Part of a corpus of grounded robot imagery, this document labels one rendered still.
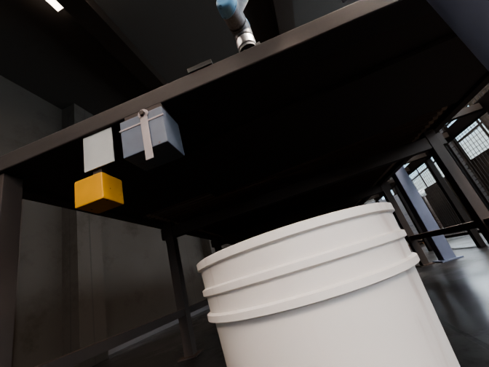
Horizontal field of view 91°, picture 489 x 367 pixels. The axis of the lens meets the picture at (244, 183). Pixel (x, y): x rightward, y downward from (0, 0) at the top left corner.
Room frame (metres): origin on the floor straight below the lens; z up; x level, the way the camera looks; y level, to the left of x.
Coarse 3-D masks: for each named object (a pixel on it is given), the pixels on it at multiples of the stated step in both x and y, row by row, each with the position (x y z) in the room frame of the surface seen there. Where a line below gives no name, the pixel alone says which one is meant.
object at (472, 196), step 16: (432, 144) 1.42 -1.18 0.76; (448, 160) 1.42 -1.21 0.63; (448, 176) 1.45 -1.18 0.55; (464, 176) 1.42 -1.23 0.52; (384, 192) 2.41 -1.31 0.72; (464, 192) 1.42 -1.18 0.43; (480, 208) 1.42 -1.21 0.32; (400, 224) 2.43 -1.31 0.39; (464, 224) 1.59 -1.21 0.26; (480, 224) 1.45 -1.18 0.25; (416, 240) 2.41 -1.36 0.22
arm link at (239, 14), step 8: (224, 0) 0.56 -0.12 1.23; (232, 0) 0.56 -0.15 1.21; (240, 0) 0.58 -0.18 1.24; (224, 8) 0.57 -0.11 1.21; (232, 8) 0.58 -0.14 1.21; (240, 8) 0.60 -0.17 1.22; (224, 16) 0.60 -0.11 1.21; (232, 16) 0.60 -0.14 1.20; (240, 16) 0.62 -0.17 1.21; (232, 24) 0.63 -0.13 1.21; (240, 24) 0.64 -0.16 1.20
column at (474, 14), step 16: (432, 0) 0.27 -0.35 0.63; (448, 0) 0.25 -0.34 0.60; (464, 0) 0.23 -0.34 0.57; (480, 0) 0.22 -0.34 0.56; (448, 16) 0.27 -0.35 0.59; (464, 16) 0.25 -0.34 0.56; (480, 16) 0.23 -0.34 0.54; (464, 32) 0.26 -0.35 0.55; (480, 32) 0.25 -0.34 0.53; (480, 48) 0.26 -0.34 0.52
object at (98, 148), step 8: (88, 136) 0.59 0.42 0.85; (96, 136) 0.58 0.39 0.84; (104, 136) 0.58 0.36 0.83; (112, 136) 0.58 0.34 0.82; (88, 144) 0.59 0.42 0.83; (96, 144) 0.58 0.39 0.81; (104, 144) 0.58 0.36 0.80; (112, 144) 0.58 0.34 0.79; (88, 152) 0.59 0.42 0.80; (96, 152) 0.58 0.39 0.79; (104, 152) 0.58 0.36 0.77; (112, 152) 0.58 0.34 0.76; (88, 160) 0.59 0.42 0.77; (96, 160) 0.58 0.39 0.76; (104, 160) 0.58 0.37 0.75; (112, 160) 0.58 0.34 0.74; (88, 168) 0.59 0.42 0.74; (96, 168) 0.59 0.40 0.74
